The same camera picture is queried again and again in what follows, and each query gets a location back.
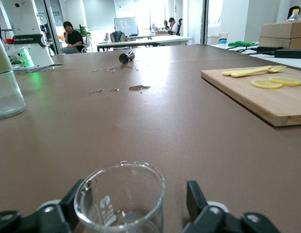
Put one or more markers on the white paper cup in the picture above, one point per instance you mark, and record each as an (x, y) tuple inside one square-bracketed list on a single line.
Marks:
[(223, 38)]

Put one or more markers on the person in black shirt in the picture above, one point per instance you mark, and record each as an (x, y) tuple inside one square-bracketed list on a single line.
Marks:
[(74, 38)]

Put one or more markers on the person in white shirt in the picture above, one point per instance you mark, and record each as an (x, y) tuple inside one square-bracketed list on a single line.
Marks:
[(174, 27)]

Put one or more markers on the streaky liquid spill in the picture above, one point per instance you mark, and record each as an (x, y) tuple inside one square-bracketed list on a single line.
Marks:
[(116, 69)]

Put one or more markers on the steel jigger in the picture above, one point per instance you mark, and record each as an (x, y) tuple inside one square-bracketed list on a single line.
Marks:
[(125, 58)]

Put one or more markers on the black power adapter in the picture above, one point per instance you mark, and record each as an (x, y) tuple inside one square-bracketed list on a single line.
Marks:
[(269, 48), (290, 54)]

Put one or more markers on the yellow plastic fork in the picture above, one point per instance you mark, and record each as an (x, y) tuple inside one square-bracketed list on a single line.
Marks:
[(250, 72)]

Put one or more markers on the plastic bottle yellow cap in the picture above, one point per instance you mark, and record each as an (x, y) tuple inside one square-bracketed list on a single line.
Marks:
[(295, 17)]

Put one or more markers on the cardboard box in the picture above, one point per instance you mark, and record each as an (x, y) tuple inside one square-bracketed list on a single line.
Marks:
[(282, 30), (274, 42)]

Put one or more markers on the green sleeved glass bottle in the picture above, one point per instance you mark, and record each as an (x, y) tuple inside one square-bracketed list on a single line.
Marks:
[(7, 92)]

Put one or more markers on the whiteboard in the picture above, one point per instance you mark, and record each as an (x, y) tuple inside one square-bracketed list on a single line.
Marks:
[(125, 26)]

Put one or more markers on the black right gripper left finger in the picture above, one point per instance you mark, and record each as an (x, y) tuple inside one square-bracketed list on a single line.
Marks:
[(43, 221)]

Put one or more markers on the long white office table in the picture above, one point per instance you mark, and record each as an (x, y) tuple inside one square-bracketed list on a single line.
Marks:
[(145, 40)]

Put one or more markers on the small clear glass beaker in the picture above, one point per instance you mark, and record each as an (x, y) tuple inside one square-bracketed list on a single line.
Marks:
[(121, 208)]

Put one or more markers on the green cloth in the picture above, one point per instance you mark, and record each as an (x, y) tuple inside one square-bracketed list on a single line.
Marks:
[(242, 44)]

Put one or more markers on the lemon slice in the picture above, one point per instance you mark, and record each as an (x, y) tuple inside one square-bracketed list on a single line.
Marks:
[(265, 84), (289, 81)]

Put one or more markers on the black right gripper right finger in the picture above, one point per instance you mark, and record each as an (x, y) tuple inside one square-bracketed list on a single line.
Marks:
[(213, 218)]

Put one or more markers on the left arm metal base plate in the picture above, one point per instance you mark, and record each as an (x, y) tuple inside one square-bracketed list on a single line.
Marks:
[(43, 68)]

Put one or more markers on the wooden cutting board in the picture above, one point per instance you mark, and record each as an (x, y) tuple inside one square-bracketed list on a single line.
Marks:
[(267, 102)]

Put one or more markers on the large liquid puddle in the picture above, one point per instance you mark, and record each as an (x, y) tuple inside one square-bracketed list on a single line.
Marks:
[(138, 87)]

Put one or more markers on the chair with dark jacket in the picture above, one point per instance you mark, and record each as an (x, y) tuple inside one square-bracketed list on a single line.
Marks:
[(118, 38)]

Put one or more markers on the green potted plant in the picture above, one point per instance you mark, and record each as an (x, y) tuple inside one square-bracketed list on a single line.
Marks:
[(85, 31)]

